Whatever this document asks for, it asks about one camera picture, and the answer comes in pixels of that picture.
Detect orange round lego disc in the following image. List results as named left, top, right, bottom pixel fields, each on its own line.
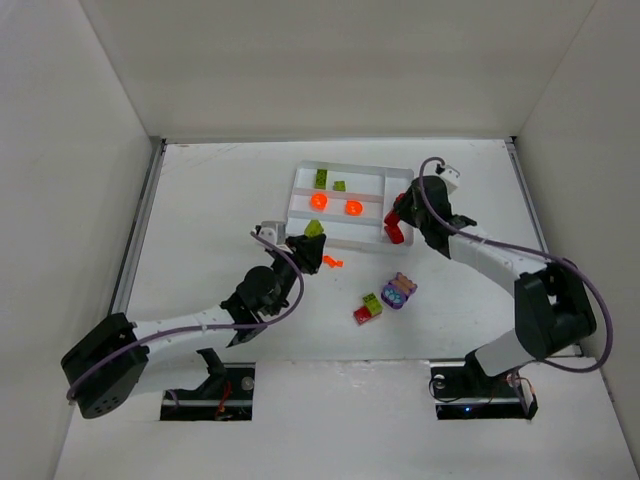
left=309, top=193, right=328, bottom=211

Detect red oval flower lego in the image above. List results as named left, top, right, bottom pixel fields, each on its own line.
left=393, top=193, right=405, bottom=208

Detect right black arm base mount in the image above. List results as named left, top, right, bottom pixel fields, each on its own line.
left=428, top=362, right=539, bottom=421

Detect lime green long lego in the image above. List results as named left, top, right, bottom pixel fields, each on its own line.
left=314, top=169, right=327, bottom=190

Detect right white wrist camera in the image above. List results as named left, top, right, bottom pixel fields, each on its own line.
left=436, top=164, right=461, bottom=194

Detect purple paw print lego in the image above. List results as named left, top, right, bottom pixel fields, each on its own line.
left=381, top=272, right=417, bottom=310

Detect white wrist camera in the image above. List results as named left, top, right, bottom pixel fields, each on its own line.
left=256, top=220, right=286, bottom=246
left=436, top=164, right=461, bottom=194

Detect orange curved lego piece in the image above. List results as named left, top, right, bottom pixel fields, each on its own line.
left=345, top=200, right=364, bottom=216

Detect small orange lego pieces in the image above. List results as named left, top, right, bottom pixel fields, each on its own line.
left=323, top=255, right=344, bottom=268

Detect lime green sloped lego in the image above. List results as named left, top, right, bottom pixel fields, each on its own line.
left=304, top=219, right=324, bottom=238

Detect white compartment sorting tray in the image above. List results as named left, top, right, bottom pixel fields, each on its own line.
left=286, top=161, right=414, bottom=254

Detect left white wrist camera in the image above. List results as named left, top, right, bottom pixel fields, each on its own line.
left=256, top=220, right=286, bottom=246

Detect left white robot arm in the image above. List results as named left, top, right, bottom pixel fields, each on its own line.
left=61, top=231, right=327, bottom=419

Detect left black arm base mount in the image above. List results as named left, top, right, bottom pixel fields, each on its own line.
left=159, top=348, right=256, bottom=422

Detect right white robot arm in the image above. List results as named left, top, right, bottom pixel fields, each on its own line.
left=394, top=175, right=596, bottom=383

